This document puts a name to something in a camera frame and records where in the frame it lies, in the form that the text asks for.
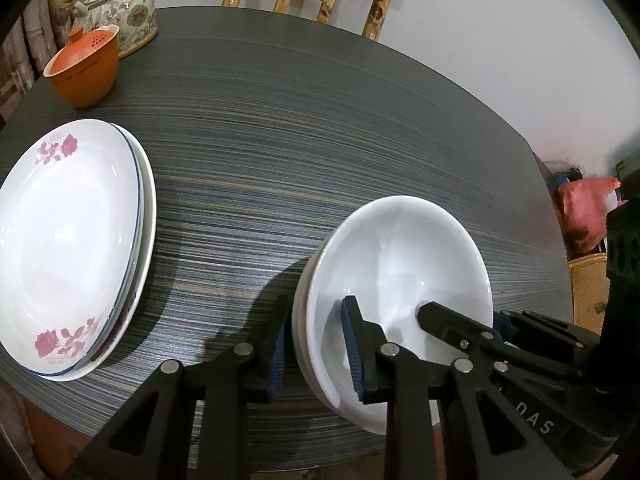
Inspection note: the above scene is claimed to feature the red plastic bag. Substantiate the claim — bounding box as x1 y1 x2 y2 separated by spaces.
556 176 623 254

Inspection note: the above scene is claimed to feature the large white floral plate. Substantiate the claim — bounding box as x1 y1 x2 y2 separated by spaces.
30 122 157 382

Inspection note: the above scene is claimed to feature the orange cup lid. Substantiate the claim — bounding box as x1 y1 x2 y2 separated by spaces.
50 26 117 73

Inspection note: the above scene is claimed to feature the small white floral plate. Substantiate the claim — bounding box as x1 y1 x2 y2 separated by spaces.
0 119 140 378

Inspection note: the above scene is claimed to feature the orange ceramic cup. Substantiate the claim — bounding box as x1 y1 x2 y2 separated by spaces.
42 24 121 108

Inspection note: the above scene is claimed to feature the wooden chair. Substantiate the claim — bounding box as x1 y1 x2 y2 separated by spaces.
221 0 412 41

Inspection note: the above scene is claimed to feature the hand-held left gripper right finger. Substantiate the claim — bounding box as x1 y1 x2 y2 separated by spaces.
341 296 571 480

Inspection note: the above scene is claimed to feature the floral ceramic teapot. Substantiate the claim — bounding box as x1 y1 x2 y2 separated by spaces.
57 0 168 58

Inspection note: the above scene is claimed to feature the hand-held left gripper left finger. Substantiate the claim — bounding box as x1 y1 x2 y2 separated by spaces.
65 294 292 480

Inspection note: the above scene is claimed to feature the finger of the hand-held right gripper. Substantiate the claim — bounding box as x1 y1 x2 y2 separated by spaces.
492 310 598 356
417 301 586 381

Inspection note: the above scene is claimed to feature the beige patterned curtain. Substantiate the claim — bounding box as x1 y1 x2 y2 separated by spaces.
0 0 71 126

